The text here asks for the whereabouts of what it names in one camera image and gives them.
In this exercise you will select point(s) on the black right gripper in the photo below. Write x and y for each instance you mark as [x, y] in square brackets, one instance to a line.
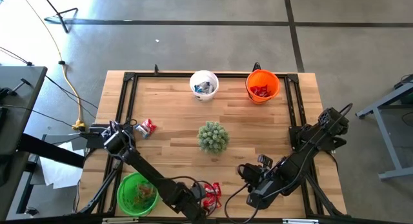
[269, 177]

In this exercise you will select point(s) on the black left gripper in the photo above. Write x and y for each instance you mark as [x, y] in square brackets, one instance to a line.
[193, 212]

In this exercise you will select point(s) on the red Skittles candy pack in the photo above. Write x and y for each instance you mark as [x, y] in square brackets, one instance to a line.
[264, 87]
[150, 125]
[265, 94]
[256, 90]
[213, 187]
[211, 203]

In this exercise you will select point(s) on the green plastic bucket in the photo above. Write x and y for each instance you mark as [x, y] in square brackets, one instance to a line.
[126, 188]

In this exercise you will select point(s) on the green succulent in grey pot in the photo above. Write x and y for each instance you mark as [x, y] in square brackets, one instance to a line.
[211, 138]

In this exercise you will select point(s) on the orange plastic pumpkin bucket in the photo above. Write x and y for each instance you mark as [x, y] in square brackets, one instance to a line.
[267, 78]

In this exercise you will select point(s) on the black table clamp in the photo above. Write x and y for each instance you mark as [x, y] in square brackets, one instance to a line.
[256, 66]
[156, 69]

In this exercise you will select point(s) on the white plastic bucket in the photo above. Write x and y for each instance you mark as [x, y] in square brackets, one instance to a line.
[211, 77]

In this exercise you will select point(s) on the white paper sheets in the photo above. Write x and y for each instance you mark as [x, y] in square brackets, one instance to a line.
[58, 175]

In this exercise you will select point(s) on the dark grey desk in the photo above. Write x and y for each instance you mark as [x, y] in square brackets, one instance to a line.
[22, 98]

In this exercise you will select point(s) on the thin black rod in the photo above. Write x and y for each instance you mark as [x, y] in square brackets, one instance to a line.
[29, 63]

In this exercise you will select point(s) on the black clamp tool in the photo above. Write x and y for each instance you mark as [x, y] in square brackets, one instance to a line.
[6, 93]

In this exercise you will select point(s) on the black tripod stand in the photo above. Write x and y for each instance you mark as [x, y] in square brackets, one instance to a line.
[53, 11]

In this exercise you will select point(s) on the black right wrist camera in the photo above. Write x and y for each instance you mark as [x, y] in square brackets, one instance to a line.
[250, 174]

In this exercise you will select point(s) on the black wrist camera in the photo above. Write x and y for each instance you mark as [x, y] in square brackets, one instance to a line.
[250, 174]
[197, 190]

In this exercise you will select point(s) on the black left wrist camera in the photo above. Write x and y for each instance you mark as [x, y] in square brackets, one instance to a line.
[197, 190]

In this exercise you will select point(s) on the silver metal bracket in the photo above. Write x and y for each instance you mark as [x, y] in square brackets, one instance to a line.
[300, 221]
[120, 220]

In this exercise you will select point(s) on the blue grey table frame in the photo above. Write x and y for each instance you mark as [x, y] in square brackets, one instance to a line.
[387, 141]

